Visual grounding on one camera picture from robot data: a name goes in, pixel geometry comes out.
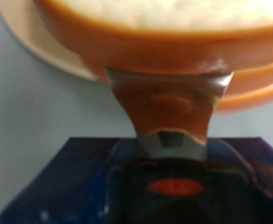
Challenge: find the round wooden plate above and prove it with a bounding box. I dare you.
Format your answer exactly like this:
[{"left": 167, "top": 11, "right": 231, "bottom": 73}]
[{"left": 0, "top": 0, "right": 101, "bottom": 83}]

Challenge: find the silver toaster oven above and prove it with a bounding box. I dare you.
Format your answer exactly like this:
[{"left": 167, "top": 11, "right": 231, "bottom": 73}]
[{"left": 0, "top": 0, "right": 273, "bottom": 224}]

